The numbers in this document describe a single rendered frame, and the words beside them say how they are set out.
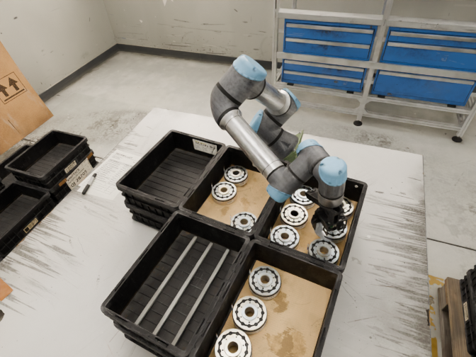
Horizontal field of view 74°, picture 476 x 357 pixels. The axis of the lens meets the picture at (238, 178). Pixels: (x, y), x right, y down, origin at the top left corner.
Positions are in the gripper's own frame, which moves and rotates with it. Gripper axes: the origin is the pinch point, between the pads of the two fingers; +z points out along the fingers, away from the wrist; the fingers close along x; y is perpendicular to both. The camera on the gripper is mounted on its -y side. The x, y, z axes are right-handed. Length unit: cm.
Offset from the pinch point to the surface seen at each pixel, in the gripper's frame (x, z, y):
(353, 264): 8.0, 16.4, 9.1
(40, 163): -128, 23, -132
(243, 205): -22.8, 0.0, -23.1
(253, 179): -13.7, 1.1, -35.3
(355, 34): 116, 18, -157
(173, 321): -58, -4, 12
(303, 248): -9.6, 1.4, 3.0
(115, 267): -78, 7, -22
